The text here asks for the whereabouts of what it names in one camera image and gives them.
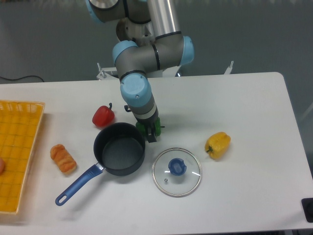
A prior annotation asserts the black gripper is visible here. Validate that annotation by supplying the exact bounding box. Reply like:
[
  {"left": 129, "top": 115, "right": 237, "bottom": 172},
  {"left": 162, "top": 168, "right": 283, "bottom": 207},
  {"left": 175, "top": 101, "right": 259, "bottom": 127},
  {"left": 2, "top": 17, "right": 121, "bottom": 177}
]
[{"left": 136, "top": 115, "right": 158, "bottom": 143}]

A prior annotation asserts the green bell pepper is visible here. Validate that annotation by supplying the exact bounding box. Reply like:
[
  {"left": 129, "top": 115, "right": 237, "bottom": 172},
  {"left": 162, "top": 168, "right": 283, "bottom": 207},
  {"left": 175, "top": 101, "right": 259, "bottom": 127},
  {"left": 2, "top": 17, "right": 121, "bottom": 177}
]
[{"left": 135, "top": 117, "right": 164, "bottom": 137}]

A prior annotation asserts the dark saucepan blue handle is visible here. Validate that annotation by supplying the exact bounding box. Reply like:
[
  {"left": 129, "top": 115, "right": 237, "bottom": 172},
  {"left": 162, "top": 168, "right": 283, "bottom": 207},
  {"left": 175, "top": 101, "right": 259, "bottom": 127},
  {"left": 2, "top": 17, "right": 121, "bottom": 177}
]
[{"left": 55, "top": 122, "right": 145, "bottom": 206}]

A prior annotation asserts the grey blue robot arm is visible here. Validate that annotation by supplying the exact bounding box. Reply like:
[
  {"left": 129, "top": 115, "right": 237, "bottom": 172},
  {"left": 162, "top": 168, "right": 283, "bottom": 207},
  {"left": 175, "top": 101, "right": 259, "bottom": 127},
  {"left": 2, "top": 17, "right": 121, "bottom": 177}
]
[{"left": 86, "top": 0, "right": 195, "bottom": 142}]

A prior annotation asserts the glass lid blue knob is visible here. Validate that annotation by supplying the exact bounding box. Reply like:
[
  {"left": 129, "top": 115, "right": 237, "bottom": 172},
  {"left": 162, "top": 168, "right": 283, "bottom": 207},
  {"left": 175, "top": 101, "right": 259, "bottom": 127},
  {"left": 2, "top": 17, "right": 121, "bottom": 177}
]
[{"left": 152, "top": 147, "right": 202, "bottom": 197}]

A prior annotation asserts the red bell pepper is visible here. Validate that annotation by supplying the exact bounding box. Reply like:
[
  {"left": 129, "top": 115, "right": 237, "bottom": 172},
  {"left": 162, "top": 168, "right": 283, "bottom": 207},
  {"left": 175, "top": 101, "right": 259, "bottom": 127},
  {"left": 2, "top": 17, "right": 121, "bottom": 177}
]
[{"left": 92, "top": 103, "right": 115, "bottom": 128}]

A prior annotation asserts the yellow bell pepper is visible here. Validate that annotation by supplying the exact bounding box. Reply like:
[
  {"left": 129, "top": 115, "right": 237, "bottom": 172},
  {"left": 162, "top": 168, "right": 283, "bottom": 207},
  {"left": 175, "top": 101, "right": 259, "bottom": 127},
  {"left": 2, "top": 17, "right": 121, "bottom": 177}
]
[{"left": 204, "top": 132, "right": 231, "bottom": 160}]

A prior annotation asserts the orange bread loaf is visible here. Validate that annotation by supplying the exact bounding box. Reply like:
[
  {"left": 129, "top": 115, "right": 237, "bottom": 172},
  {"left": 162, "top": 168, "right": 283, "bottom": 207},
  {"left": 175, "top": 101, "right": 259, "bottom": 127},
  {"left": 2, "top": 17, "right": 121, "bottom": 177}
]
[{"left": 50, "top": 144, "right": 77, "bottom": 175}]

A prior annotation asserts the yellow woven basket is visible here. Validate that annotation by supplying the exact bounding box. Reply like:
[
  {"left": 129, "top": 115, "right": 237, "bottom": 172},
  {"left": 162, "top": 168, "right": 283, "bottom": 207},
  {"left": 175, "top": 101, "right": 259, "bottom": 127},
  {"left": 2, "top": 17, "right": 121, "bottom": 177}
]
[{"left": 0, "top": 100, "right": 45, "bottom": 214}]

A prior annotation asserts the black corner device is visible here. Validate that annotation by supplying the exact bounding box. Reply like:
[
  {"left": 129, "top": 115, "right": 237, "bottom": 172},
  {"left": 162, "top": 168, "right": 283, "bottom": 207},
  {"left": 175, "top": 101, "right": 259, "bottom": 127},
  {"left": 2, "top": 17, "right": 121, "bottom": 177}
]
[{"left": 301, "top": 198, "right": 313, "bottom": 223}]

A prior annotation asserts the white left mounting bracket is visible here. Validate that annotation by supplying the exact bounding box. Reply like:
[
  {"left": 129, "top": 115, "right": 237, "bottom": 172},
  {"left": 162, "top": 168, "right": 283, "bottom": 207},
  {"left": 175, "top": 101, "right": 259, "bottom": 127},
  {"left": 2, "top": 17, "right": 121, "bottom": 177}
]
[{"left": 96, "top": 63, "right": 118, "bottom": 80}]

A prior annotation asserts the white mounting bracket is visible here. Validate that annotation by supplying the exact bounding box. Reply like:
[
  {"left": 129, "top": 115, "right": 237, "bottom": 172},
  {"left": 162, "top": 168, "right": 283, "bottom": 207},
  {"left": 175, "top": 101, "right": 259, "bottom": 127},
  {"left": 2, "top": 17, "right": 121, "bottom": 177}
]
[
  {"left": 96, "top": 63, "right": 118, "bottom": 80},
  {"left": 224, "top": 60, "right": 234, "bottom": 75}
]

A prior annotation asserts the white right mounting bracket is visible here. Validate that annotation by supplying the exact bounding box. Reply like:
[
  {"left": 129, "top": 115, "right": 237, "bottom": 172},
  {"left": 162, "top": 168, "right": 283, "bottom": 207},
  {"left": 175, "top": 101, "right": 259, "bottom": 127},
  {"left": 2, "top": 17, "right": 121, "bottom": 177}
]
[{"left": 224, "top": 60, "right": 234, "bottom": 75}]

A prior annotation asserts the black cable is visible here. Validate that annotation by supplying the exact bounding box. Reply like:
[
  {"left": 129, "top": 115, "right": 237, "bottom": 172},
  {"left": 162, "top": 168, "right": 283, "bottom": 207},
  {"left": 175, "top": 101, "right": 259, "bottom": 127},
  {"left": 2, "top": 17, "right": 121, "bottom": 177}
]
[{"left": 0, "top": 75, "right": 45, "bottom": 82}]

